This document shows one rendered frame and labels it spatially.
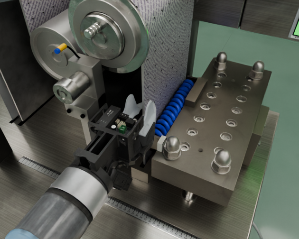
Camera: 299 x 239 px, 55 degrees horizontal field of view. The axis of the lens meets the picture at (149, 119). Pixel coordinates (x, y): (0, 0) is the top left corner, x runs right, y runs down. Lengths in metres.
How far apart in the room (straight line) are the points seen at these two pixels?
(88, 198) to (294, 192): 1.61
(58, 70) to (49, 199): 0.30
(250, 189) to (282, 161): 1.32
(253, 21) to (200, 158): 0.35
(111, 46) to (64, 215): 0.25
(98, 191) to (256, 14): 0.53
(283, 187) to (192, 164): 1.38
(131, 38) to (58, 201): 0.25
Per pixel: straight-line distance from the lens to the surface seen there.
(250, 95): 0.73
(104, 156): 0.41
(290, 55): 3.06
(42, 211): 0.39
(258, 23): 0.74
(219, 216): 0.66
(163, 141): 0.56
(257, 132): 0.66
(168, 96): 0.66
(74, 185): 0.40
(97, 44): 0.48
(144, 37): 0.44
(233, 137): 0.62
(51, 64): 0.61
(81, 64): 0.50
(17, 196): 0.73
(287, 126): 2.26
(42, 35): 0.58
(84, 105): 0.51
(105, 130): 0.43
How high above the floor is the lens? 1.47
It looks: 45 degrees down
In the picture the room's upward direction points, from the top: straight up
